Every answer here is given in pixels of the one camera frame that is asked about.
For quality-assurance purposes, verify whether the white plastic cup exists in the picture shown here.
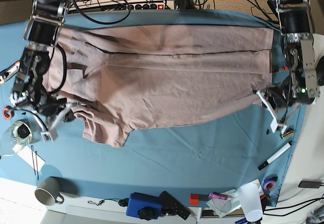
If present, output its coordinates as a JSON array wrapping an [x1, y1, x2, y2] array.
[[237, 182, 263, 222]]

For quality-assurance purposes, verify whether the purple tape roll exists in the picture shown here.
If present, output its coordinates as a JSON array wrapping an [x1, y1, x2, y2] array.
[[262, 176, 278, 191]]

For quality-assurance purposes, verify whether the red black block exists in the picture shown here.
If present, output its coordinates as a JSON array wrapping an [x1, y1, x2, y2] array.
[[189, 194, 210, 206]]

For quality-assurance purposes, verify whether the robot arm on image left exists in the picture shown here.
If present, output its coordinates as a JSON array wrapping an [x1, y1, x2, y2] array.
[[10, 0, 73, 141]]

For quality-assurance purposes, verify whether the black remote control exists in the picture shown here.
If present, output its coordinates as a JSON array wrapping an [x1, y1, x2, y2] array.
[[158, 191, 191, 220]]

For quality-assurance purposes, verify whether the green gold battery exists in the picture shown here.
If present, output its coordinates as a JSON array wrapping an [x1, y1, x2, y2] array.
[[280, 129, 294, 139]]

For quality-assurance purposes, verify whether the black white marker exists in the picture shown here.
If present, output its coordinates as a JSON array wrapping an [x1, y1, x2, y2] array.
[[258, 141, 293, 171]]

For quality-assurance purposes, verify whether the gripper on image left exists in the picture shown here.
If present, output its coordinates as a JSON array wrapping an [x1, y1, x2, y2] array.
[[34, 98, 76, 142]]

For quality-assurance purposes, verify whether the grey ceramic mug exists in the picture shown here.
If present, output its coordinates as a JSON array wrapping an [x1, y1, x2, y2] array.
[[34, 177, 64, 206]]

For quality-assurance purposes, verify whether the pink T-shirt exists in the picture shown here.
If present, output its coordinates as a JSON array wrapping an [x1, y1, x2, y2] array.
[[42, 24, 274, 148]]

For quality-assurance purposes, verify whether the clear glass bowl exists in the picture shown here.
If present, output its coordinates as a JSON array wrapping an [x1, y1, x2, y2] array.
[[1, 121, 32, 158]]

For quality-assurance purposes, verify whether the black cable tie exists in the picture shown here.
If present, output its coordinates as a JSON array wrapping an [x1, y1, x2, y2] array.
[[30, 145, 39, 180]]

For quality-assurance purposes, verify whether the black computer mouse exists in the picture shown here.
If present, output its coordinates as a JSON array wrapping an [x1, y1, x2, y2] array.
[[316, 56, 324, 86]]

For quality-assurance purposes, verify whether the red tape roll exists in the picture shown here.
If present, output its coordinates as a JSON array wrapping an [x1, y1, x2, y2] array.
[[2, 106, 14, 120]]

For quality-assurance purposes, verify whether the orange white utility knife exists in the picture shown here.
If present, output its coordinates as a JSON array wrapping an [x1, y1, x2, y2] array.
[[0, 60, 20, 84]]

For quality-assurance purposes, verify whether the white paper card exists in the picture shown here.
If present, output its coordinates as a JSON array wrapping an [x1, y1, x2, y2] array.
[[17, 146, 45, 172]]

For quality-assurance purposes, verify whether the blue box with knob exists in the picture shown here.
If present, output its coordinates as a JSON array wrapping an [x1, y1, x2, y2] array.
[[126, 193, 162, 220]]

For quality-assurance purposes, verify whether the pink purple tube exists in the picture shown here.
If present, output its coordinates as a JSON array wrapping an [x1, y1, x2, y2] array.
[[209, 192, 228, 200]]

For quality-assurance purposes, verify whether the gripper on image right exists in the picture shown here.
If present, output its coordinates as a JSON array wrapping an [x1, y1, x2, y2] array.
[[253, 88, 301, 133]]

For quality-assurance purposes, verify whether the black power strip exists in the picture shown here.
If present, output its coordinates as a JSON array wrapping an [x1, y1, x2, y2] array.
[[130, 3, 165, 10]]

